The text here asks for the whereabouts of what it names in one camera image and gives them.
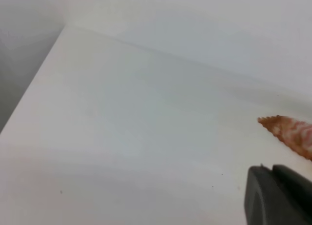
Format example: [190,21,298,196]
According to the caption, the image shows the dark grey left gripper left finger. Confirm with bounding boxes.
[244,165,312,225]

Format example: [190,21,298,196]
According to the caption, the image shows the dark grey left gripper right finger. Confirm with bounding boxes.
[273,165,312,210]

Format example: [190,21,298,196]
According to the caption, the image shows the pink white striped rag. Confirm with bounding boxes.
[257,115,312,160]

